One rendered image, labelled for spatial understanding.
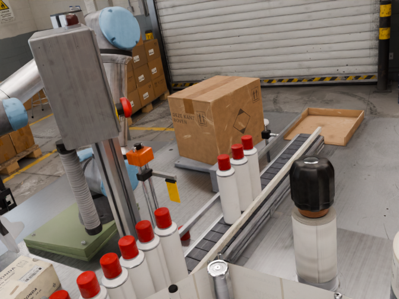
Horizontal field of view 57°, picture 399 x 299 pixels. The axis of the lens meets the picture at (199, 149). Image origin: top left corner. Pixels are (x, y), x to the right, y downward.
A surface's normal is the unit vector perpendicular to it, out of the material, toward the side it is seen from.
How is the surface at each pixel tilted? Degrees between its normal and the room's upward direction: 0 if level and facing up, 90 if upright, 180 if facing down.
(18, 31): 90
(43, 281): 90
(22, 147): 91
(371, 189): 0
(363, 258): 0
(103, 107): 90
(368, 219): 0
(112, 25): 79
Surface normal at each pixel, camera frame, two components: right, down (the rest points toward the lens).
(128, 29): 0.72, -0.04
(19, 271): -0.17, -0.90
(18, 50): 0.89, 0.04
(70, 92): 0.34, 0.34
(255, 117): 0.70, 0.18
